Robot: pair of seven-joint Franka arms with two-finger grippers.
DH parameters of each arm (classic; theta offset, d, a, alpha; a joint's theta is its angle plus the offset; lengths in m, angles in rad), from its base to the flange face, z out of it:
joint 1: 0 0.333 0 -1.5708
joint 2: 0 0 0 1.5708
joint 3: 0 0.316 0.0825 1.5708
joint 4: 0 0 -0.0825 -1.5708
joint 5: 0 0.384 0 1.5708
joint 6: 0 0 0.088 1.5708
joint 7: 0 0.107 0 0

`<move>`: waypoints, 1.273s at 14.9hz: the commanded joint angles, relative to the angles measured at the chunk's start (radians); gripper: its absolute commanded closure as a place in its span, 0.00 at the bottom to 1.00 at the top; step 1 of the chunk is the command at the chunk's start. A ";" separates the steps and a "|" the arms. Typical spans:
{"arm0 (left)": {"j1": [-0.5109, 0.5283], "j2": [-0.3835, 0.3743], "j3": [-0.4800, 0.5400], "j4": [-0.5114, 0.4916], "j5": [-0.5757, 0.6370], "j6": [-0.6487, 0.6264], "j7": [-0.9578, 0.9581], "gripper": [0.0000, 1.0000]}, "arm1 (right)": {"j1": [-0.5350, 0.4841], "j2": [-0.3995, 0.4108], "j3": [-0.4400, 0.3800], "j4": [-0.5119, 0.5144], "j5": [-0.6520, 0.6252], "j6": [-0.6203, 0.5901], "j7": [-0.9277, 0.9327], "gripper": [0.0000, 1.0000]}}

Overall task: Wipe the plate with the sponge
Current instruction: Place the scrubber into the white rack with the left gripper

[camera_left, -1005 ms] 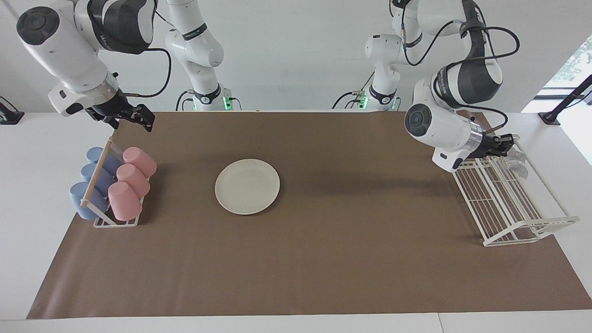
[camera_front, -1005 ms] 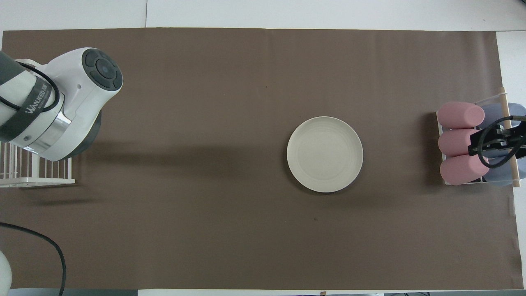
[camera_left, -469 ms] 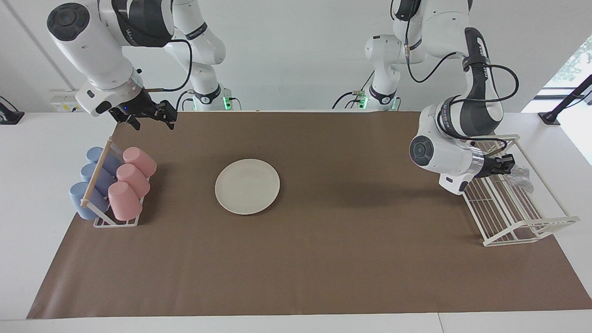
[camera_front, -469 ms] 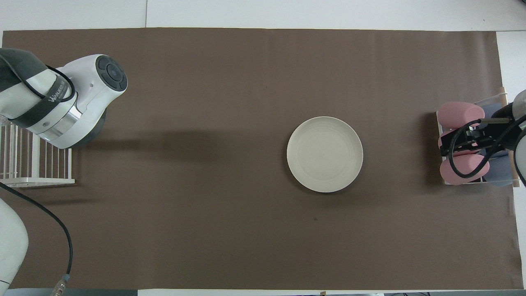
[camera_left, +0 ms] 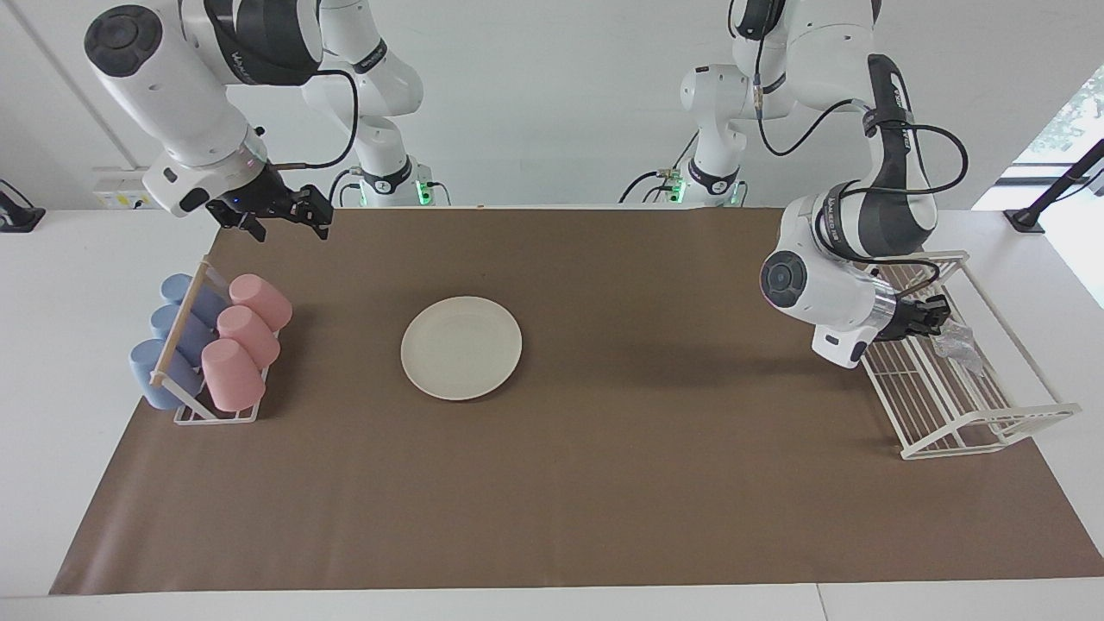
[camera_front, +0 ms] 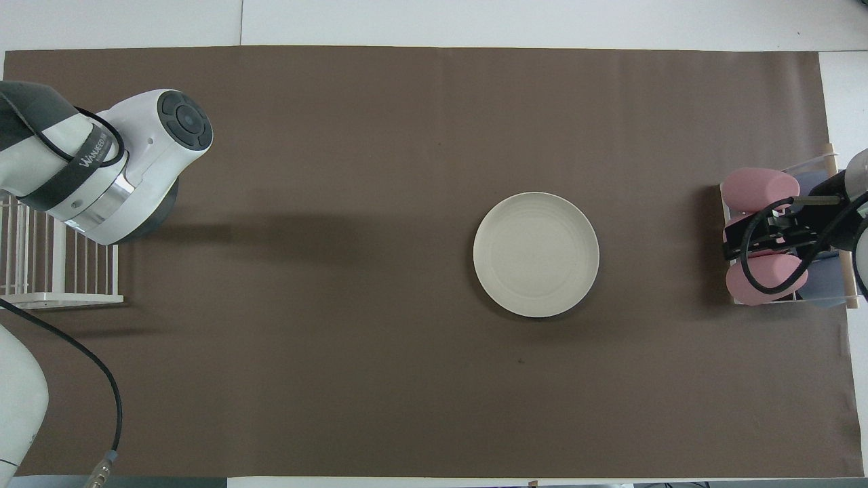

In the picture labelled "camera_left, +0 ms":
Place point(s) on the cup rack with wooden rod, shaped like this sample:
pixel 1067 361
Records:
pixel 183 319

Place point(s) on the cream round plate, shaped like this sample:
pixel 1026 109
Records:
pixel 461 348

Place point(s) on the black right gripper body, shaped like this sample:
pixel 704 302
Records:
pixel 263 194

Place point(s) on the black slanted stand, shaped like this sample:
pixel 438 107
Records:
pixel 1025 217

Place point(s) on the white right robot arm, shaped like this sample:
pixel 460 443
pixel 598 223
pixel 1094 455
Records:
pixel 172 95

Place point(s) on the bright glass window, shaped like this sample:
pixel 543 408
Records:
pixel 1082 112

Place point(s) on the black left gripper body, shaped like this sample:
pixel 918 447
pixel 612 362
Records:
pixel 914 317

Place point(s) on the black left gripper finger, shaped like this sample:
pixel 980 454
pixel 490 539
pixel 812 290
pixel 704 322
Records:
pixel 942 327
pixel 944 305

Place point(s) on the white wall outlet box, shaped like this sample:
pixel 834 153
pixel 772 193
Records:
pixel 116 194

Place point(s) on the blue plastic cup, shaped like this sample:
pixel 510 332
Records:
pixel 148 371
pixel 168 321
pixel 177 287

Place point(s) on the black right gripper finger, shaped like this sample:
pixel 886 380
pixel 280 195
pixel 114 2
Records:
pixel 251 228
pixel 323 229

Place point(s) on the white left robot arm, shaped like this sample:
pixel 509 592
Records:
pixel 828 293

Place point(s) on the brown paper table mat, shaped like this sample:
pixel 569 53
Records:
pixel 604 483

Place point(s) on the pink plastic cup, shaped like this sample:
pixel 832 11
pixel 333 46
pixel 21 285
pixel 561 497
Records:
pixel 250 335
pixel 263 300
pixel 233 375

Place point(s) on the silver mesh sponge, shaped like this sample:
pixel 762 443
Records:
pixel 959 345

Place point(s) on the black clamp mount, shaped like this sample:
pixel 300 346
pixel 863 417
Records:
pixel 21 217

